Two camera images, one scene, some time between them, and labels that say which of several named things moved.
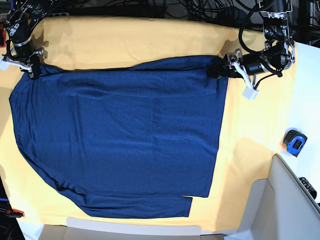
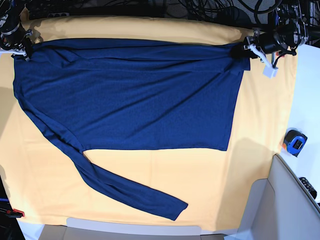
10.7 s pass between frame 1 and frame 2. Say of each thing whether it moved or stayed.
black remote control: stayed
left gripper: moved
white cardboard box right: stayed
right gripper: moved
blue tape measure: stayed
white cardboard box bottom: stayed
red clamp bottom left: stayed
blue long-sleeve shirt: moved
